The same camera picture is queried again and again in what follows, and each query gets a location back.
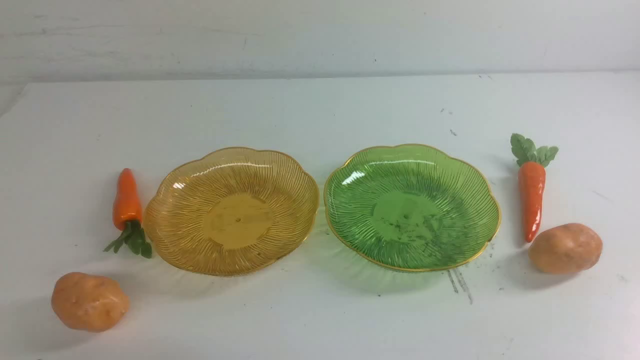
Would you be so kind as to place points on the orange toy carrot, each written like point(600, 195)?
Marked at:
point(532, 162)
point(127, 217)

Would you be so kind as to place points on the toy potato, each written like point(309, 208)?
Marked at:
point(91, 303)
point(566, 249)

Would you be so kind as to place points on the green glass flower plate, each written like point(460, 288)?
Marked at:
point(411, 208)

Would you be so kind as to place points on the amber glass flower plate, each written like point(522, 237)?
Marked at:
point(232, 212)

